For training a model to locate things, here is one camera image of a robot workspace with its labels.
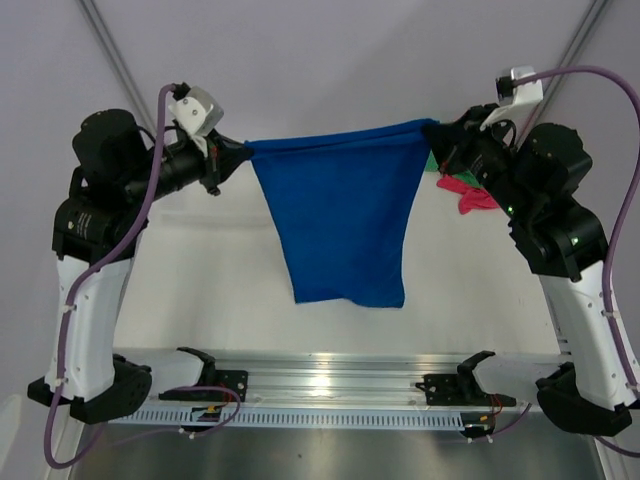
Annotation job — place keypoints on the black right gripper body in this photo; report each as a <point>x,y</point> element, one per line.
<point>483,152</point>

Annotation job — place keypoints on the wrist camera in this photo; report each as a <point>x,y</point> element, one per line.
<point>195,110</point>
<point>510,94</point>

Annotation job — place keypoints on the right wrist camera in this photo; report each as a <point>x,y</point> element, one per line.
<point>510,94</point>

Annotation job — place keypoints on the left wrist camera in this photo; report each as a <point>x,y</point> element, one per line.
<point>195,110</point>

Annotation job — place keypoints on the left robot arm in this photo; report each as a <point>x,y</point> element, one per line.
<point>94,238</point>

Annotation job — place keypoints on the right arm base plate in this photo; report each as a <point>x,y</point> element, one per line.
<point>446,389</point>

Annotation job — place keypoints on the aluminium frame post left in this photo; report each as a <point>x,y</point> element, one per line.
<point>116,62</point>

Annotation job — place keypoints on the aluminium frame post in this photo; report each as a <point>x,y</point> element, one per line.
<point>116,62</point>
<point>578,43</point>

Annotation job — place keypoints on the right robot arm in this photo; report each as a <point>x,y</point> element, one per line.
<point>587,389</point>

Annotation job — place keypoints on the aluminium frame post right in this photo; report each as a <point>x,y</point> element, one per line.
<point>578,43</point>

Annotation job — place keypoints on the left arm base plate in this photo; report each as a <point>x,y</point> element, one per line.
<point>221,388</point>

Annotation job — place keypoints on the blue towel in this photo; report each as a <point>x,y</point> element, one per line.
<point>341,204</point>

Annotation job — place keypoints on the slotted cable duct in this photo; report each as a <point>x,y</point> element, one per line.
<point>257,416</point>

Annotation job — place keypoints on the pink towel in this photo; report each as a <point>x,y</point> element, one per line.
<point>471,198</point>

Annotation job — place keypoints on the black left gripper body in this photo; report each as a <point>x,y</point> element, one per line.
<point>182,163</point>

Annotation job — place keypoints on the green towel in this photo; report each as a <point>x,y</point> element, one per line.
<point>465,177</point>

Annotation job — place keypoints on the aluminium front rail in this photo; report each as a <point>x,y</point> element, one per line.
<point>329,380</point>

